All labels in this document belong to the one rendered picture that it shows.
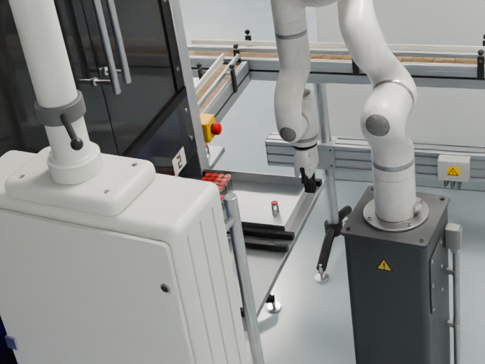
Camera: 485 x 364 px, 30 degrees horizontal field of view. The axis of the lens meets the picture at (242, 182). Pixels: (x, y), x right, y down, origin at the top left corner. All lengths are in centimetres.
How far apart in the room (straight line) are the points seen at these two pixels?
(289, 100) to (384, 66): 27
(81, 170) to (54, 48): 23
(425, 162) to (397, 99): 120
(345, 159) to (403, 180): 115
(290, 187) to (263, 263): 38
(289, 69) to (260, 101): 279
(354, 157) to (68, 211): 217
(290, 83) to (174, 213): 101
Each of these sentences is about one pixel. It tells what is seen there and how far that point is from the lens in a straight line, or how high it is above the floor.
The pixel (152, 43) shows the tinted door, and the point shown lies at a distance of 261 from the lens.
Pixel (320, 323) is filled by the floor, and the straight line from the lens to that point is 364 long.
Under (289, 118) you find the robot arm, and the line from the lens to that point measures 250.
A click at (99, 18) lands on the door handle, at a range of 223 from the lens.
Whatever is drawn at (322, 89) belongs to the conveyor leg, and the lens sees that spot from 358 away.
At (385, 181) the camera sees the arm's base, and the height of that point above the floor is 101.
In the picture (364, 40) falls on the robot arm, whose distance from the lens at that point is 239.
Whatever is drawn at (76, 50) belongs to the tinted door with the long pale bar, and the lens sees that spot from 226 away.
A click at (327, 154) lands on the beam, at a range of 370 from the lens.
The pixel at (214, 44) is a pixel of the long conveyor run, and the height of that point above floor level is 95.
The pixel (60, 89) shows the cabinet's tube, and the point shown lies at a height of 176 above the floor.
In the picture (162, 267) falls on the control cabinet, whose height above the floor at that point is 148.
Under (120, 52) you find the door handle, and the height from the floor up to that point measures 152.
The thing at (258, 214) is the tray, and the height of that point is 88.
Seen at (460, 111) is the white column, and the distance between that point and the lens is 416.
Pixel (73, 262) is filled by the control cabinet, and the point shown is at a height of 144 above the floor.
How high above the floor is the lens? 241
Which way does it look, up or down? 32 degrees down
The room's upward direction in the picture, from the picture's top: 9 degrees counter-clockwise
